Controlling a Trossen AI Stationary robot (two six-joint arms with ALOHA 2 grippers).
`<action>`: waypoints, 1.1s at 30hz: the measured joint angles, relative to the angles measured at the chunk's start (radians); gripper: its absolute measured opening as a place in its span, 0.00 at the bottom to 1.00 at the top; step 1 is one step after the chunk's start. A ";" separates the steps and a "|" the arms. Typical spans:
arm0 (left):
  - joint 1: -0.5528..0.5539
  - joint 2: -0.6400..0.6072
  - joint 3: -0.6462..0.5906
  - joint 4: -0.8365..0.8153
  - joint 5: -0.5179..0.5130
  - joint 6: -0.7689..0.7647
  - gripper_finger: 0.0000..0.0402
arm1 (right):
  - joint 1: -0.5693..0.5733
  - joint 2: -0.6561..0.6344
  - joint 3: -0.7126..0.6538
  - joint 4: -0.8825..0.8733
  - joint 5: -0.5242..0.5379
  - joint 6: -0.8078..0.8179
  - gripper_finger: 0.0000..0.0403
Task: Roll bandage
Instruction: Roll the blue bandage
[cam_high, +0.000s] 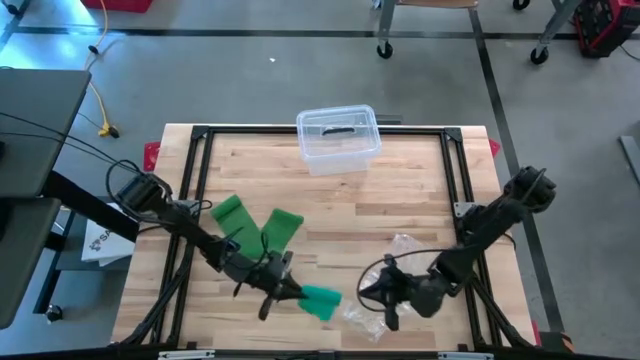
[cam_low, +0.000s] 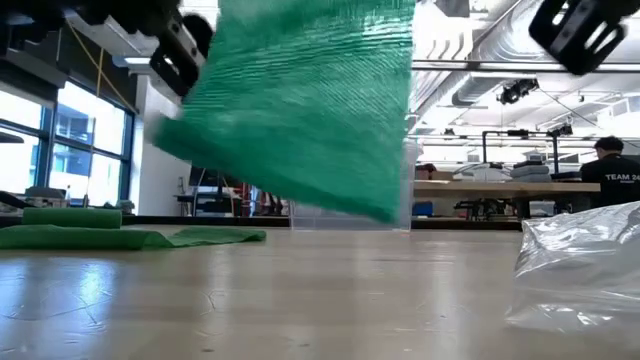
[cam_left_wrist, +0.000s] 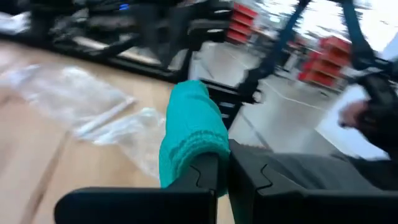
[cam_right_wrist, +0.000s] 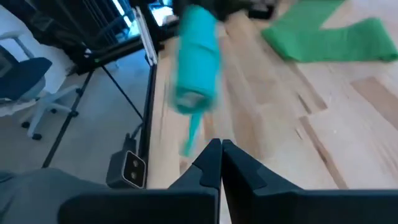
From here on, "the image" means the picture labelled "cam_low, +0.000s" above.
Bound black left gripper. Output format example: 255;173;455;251
149;12;216;99

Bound long unrolled green bandage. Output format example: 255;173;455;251
0;207;268;251

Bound black ceiling camera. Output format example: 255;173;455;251
499;77;541;105

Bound person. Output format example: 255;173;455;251
579;135;640;209

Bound large clear plastic bag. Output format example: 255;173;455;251
504;199;640;346

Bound wooden workbench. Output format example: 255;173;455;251
413;180;601;201

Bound background desk with monitor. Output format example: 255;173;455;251
174;164;291;217

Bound clear plastic storage box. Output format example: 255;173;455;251
289;138;420;232

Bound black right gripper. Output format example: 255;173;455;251
528;0;629;76

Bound green bandage roll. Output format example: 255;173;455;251
152;0;416;225

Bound black aluminium rig frame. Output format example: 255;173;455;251
122;214;524;231

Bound long ceiling light strip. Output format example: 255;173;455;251
412;60;640;72

